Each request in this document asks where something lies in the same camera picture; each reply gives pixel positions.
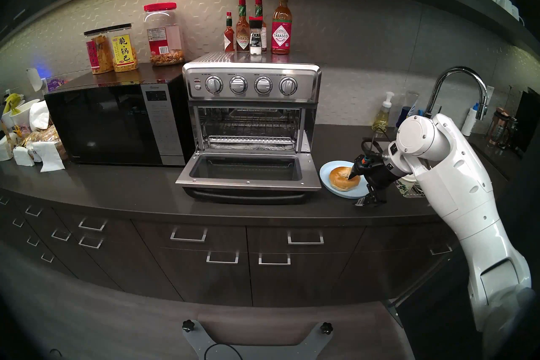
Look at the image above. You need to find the small red hot sauce bottle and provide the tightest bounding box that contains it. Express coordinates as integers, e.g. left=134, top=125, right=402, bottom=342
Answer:
left=224, top=12, right=235, bottom=53

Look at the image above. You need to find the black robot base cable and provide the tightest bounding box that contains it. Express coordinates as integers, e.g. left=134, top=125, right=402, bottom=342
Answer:
left=204, top=342, right=244, bottom=360

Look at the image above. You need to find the stainless steel sink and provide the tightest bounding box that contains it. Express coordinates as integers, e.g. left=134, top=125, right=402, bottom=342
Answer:
left=364, top=136, right=509, bottom=212

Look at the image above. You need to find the yellow soap pump bottle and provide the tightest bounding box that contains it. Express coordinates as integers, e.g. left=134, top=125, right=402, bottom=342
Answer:
left=371, top=91, right=395, bottom=134

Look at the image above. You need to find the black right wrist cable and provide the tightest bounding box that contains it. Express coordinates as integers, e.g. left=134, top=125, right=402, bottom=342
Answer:
left=361, top=139, right=391, bottom=161

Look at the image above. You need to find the clear jar red lid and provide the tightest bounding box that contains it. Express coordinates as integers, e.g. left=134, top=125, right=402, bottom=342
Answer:
left=143, top=3, right=185, bottom=66

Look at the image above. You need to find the paper cup white lid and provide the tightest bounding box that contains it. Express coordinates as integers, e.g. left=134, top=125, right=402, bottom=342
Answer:
left=397, top=176, right=418, bottom=197

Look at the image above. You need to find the golden brown bagel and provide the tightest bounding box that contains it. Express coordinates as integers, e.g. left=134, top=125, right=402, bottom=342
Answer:
left=329, top=166, right=361, bottom=192

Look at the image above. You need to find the grey robot mounting plate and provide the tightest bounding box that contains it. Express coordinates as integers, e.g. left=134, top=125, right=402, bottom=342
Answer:
left=182, top=320, right=334, bottom=360

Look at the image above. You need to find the yellow banana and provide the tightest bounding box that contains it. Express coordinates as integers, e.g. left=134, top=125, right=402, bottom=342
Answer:
left=3, top=93, right=25, bottom=114

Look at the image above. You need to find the snack jar yellow label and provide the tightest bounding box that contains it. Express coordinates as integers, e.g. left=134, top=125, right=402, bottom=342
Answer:
left=108, top=24, right=139, bottom=73

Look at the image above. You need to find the medium Tabasco sauce bottle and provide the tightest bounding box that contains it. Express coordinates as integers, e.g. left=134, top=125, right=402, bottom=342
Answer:
left=235, top=0, right=251, bottom=53
left=254, top=0, right=267, bottom=53

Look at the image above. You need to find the stainless steel toaster oven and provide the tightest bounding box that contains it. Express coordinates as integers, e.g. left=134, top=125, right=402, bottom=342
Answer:
left=182, top=52, right=322, bottom=155

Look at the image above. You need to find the light blue plate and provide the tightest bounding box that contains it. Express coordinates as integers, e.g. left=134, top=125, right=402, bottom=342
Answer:
left=319, top=160, right=372, bottom=198

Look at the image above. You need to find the blue dish soap bottle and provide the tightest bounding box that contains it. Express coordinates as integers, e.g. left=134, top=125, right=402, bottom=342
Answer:
left=396, top=100, right=420, bottom=130

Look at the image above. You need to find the white upright tissue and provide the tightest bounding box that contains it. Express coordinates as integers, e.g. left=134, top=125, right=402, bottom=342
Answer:
left=29, top=100, right=51, bottom=131

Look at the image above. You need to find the dark wood drawer cabinet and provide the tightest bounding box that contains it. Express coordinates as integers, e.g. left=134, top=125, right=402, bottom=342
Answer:
left=0, top=190, right=460, bottom=307

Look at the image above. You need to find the large orange Tabasco bottle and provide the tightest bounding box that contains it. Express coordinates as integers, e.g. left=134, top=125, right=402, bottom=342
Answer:
left=271, top=0, right=293, bottom=55

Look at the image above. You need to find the chrome gooseneck faucet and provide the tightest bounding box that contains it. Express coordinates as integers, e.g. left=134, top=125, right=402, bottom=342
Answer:
left=424, top=66, right=489, bottom=121

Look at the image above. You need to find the black Panasonic microwave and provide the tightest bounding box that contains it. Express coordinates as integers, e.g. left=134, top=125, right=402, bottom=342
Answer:
left=44, top=77, right=190, bottom=166

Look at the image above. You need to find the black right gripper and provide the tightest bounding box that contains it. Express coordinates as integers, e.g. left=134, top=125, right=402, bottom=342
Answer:
left=348, top=155, right=401, bottom=207

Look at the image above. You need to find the clear bag of bread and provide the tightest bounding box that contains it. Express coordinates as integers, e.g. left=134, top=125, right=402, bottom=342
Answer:
left=21, top=125, right=68, bottom=159

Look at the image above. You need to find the glass toaster oven door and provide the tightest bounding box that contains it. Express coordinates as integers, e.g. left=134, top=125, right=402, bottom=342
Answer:
left=175, top=151, right=322, bottom=206

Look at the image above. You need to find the white bottle blue cap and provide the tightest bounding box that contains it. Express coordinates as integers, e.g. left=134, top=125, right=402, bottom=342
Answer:
left=461, top=103, right=480, bottom=137

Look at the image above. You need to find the white bowl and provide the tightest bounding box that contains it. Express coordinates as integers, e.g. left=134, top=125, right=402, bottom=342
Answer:
left=0, top=100, right=41, bottom=130

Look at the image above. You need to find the glass copper French press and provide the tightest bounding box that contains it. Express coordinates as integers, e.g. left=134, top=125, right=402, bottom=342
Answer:
left=487, top=107, right=513, bottom=148

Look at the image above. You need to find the black coffee machine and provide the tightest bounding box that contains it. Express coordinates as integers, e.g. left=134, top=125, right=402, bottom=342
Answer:
left=513, top=87, right=540, bottom=155

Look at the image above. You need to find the snack jar red label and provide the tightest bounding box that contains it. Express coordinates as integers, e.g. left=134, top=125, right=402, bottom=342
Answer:
left=84, top=28, right=114, bottom=75

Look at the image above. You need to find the small folded white napkin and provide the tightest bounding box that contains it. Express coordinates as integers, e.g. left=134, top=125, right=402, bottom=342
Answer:
left=13, top=147, right=35, bottom=167

